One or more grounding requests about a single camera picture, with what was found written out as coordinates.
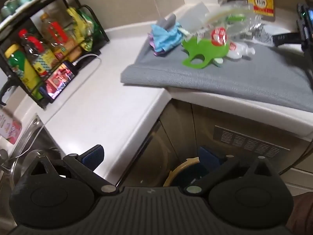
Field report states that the checkered printed paper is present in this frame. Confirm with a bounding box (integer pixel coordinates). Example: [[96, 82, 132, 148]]
[[252, 24, 274, 46]]

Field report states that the white wrapper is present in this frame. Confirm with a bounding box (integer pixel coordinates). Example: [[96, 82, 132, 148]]
[[226, 41, 255, 60]]

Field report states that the green plastic packaging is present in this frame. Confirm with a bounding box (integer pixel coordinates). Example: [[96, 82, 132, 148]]
[[181, 37, 230, 69]]

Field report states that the blue paper towel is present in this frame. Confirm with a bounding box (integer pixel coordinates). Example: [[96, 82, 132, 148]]
[[148, 22, 184, 56]]

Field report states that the clear plastic bag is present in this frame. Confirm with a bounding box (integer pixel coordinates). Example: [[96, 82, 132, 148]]
[[197, 0, 262, 39]]

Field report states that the cream rimmed blue trash bin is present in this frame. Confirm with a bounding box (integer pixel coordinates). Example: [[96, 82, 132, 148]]
[[163, 157, 200, 187]]

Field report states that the grey counter mat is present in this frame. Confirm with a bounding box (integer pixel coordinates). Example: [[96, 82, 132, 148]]
[[121, 42, 312, 112]]

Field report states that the stainless steel sink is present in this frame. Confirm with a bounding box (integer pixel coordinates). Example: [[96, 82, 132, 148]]
[[0, 113, 62, 192]]

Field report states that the smartphone with lit screen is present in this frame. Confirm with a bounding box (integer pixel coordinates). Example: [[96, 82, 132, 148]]
[[39, 60, 78, 103]]

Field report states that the pink hand soap bottle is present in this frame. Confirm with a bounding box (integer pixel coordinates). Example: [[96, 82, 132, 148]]
[[0, 107, 22, 145]]

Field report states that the sauce bottle red cap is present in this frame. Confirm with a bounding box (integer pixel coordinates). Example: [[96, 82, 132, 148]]
[[19, 29, 58, 78]]

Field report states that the green bottle yellow cap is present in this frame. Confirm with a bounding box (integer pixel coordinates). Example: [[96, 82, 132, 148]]
[[4, 44, 43, 100]]

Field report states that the oil bottle red label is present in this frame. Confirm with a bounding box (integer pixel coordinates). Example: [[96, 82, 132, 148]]
[[40, 13, 82, 62]]

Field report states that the black spice rack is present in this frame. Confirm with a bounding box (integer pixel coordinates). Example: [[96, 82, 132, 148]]
[[1, 0, 109, 108]]

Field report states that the yellow green snack bag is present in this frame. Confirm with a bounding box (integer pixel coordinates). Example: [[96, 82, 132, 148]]
[[67, 7, 98, 52]]

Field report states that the white charging cable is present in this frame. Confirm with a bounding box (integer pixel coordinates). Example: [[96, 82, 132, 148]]
[[7, 53, 103, 161]]

